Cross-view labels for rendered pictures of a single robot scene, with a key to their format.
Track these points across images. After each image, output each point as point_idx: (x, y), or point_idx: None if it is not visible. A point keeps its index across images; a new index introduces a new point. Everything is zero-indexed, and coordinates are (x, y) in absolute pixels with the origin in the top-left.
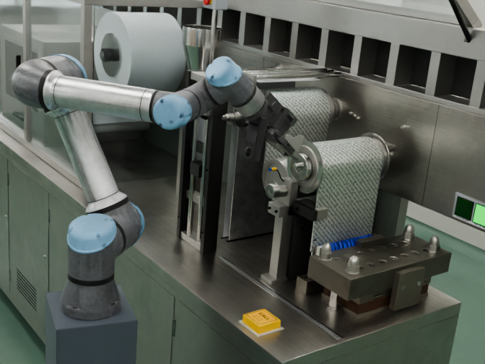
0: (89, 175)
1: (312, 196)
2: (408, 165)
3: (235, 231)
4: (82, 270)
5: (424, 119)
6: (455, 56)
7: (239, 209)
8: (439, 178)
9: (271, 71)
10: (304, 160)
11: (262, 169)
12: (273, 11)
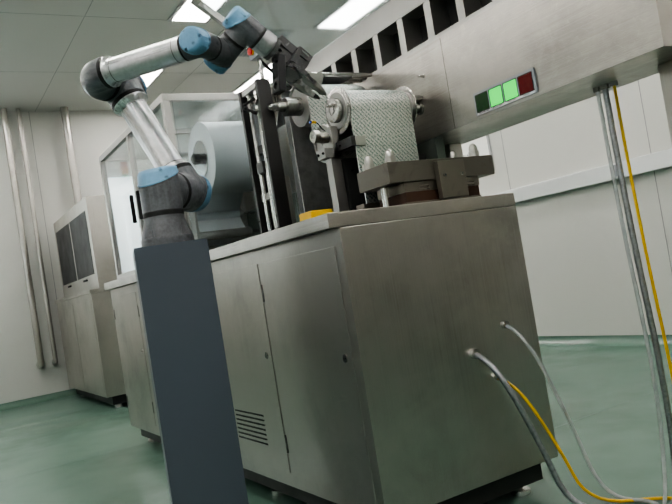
0: (154, 147)
1: None
2: (435, 104)
3: None
4: (151, 201)
5: (434, 58)
6: (444, 3)
7: (311, 202)
8: (459, 94)
9: None
10: (334, 100)
11: (324, 166)
12: (317, 67)
